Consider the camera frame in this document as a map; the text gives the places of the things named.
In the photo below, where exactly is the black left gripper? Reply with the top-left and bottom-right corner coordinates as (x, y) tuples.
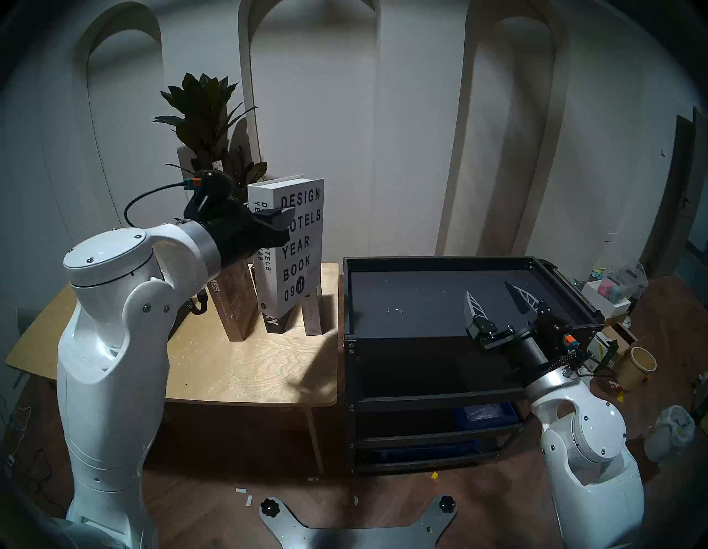
(184, 169), (296, 272)

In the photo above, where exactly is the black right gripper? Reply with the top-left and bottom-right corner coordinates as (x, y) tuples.
(464, 281), (584, 385)

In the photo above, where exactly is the white Design Hotels Yearbook book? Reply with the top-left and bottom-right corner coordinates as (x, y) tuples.
(247, 175), (325, 319)

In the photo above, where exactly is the grey ianra book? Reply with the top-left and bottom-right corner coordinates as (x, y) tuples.
(301, 285), (324, 336)

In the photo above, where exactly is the black metal shelf cart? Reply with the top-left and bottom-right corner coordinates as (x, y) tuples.
(342, 256), (605, 474)

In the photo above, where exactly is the brown Homes book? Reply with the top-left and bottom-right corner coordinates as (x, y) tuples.
(206, 260), (261, 342)

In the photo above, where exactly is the black Century book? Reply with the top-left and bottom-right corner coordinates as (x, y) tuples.
(260, 307), (296, 334)

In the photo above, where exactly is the blue bin with plastic bag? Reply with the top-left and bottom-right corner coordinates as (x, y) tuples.
(454, 402), (520, 431)

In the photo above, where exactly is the tall green leafy plant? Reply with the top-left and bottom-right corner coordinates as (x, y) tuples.
(152, 72), (269, 203)

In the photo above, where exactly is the brown cardboard box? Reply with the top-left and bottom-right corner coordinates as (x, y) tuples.
(600, 324), (638, 356)

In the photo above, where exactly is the clear plastic storage box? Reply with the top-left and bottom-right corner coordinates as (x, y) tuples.
(598, 265), (648, 304)

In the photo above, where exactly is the light wooden table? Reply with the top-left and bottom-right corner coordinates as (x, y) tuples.
(6, 262), (339, 475)

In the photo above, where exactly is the dark blue flat bin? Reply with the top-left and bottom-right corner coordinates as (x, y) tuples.
(372, 440), (481, 464)

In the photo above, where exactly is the dark brown door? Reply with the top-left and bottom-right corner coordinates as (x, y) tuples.
(641, 106), (708, 280)

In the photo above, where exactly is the white trash bag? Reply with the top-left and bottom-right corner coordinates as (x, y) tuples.
(643, 405), (696, 464)

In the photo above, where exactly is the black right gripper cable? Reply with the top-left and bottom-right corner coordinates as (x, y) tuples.
(553, 351), (620, 382)

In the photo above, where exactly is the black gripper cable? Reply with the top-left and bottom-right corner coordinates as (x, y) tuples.
(553, 351), (620, 382)
(124, 182), (191, 229)

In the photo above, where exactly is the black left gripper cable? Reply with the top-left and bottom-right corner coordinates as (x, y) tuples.
(124, 182), (191, 229)

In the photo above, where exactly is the grey metal robot base plate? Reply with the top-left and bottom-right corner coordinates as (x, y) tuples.
(259, 494), (459, 549)

